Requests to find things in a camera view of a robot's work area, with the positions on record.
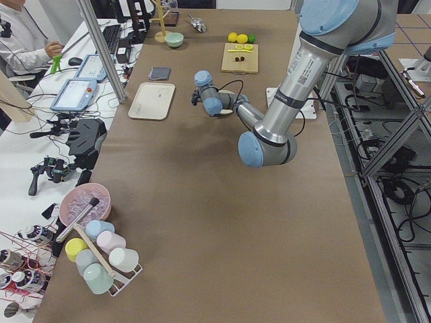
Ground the teach pendant far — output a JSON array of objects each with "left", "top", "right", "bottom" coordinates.
[{"left": 75, "top": 54, "right": 107, "bottom": 82}]

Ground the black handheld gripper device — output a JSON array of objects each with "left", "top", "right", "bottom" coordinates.
[{"left": 28, "top": 156, "right": 75, "bottom": 196}]

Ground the mint green bowl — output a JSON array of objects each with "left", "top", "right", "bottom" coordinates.
[{"left": 164, "top": 32, "right": 185, "bottom": 48}]

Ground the teach pendant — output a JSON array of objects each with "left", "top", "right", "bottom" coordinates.
[
  {"left": 75, "top": 54, "right": 107, "bottom": 82},
  {"left": 51, "top": 78, "right": 98, "bottom": 112}
]

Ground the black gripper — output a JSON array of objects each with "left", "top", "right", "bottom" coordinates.
[{"left": 191, "top": 89, "right": 203, "bottom": 106}]

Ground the cream rectangular tray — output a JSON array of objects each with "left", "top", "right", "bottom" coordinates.
[{"left": 128, "top": 82, "right": 175, "bottom": 120}]

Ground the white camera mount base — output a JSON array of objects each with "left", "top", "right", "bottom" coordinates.
[{"left": 265, "top": 87, "right": 317, "bottom": 120}]

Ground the white cup rack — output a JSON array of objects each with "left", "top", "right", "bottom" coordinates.
[{"left": 73, "top": 224, "right": 143, "bottom": 297}]

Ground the grey cup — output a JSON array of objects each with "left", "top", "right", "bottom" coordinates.
[{"left": 75, "top": 249, "right": 99, "bottom": 277}]

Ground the yellow cup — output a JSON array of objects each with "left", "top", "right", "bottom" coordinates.
[{"left": 65, "top": 238, "right": 88, "bottom": 262}]

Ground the yellow lemon near scoop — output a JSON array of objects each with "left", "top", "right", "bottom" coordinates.
[{"left": 228, "top": 32, "right": 238, "bottom": 43}]

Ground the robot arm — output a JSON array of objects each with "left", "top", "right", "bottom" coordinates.
[{"left": 191, "top": 0, "right": 398, "bottom": 168}]

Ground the pink cup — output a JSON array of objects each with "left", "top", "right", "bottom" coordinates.
[{"left": 96, "top": 230, "right": 127, "bottom": 254}]

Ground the teach pendant near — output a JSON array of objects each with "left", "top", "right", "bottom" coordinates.
[{"left": 51, "top": 78, "right": 98, "bottom": 112}]

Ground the white cup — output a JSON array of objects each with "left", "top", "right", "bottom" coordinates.
[{"left": 108, "top": 248, "right": 139, "bottom": 273}]

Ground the round beige plate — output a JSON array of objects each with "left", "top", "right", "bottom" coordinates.
[{"left": 218, "top": 89, "right": 236, "bottom": 115}]

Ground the mint cup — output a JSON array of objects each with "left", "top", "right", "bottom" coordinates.
[{"left": 83, "top": 263, "right": 114, "bottom": 295}]

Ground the yellow lemon middle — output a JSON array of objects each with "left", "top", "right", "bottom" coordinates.
[{"left": 236, "top": 34, "right": 248, "bottom": 44}]

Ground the wooden cup tree stand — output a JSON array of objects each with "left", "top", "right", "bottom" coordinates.
[{"left": 150, "top": 0, "right": 171, "bottom": 43}]

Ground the blue cup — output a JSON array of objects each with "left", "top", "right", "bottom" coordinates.
[{"left": 85, "top": 220, "right": 115, "bottom": 242}]

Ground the computer mouse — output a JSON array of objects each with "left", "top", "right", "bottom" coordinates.
[{"left": 68, "top": 57, "right": 82, "bottom": 66}]

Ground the grey folded cloth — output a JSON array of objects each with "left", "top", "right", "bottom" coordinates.
[{"left": 148, "top": 67, "right": 171, "bottom": 81}]

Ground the seated person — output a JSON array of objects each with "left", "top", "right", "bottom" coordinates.
[{"left": 1, "top": 1, "right": 64, "bottom": 75}]

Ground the aluminium frame post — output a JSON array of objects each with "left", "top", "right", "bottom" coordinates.
[{"left": 77, "top": 0, "right": 126, "bottom": 104}]

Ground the bamboo cutting board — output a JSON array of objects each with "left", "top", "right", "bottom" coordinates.
[{"left": 221, "top": 43, "right": 259, "bottom": 74}]

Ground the black keyboard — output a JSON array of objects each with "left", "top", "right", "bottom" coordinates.
[{"left": 102, "top": 24, "right": 121, "bottom": 54}]

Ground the steel muddler in bowl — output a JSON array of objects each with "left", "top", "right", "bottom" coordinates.
[{"left": 55, "top": 197, "right": 100, "bottom": 243}]

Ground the pink bowl of ice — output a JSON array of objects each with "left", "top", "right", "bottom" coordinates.
[{"left": 59, "top": 183, "right": 111, "bottom": 226}]

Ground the steel scoop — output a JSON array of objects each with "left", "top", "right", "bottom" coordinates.
[{"left": 187, "top": 13, "right": 207, "bottom": 33}]

